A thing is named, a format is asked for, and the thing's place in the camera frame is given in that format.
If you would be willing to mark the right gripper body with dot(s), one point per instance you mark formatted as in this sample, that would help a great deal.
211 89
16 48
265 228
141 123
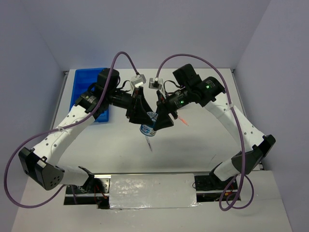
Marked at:
167 104

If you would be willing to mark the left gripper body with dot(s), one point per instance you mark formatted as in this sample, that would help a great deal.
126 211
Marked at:
131 106

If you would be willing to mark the blue slime jar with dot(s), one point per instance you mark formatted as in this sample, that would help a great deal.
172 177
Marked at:
148 130

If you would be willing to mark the grey ballpoint pen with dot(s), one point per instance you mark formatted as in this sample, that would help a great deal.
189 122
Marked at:
149 144

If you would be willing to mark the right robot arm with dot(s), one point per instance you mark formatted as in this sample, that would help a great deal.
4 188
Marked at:
209 93

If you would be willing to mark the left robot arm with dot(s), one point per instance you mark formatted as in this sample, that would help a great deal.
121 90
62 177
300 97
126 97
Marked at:
41 162

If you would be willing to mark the orange ballpoint pen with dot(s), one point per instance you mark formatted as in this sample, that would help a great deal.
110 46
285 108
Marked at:
183 121

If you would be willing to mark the silver foil plate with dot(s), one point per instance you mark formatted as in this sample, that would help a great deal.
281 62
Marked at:
152 191

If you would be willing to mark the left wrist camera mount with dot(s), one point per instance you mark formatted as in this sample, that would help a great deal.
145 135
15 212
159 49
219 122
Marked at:
137 81

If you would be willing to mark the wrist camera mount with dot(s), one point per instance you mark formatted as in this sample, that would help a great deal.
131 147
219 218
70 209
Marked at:
158 84
137 81

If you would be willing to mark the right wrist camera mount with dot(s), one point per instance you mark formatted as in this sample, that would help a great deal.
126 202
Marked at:
158 84

